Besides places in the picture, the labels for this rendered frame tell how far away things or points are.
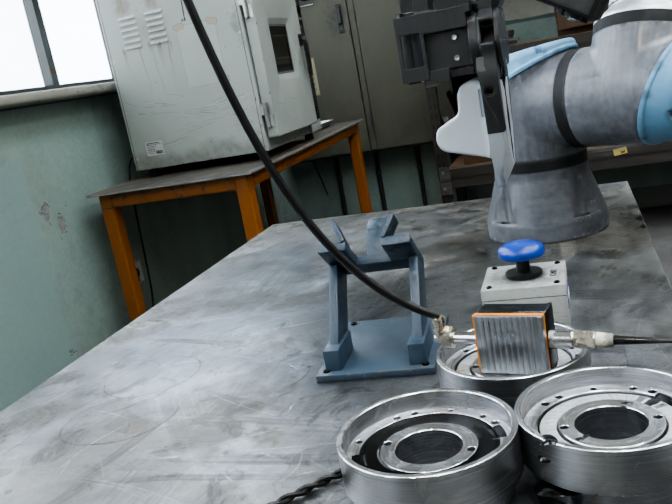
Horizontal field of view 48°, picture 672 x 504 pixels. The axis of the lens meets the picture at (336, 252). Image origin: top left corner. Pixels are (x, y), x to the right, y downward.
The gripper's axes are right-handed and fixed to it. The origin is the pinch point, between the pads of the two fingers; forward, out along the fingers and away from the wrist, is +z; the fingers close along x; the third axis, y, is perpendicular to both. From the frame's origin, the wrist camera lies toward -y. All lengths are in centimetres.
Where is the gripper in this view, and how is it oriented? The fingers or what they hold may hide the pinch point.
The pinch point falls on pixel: (509, 169)
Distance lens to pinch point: 66.8
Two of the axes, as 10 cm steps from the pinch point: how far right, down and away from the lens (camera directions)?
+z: 1.8, 9.6, 2.3
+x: -2.9, 2.8, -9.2
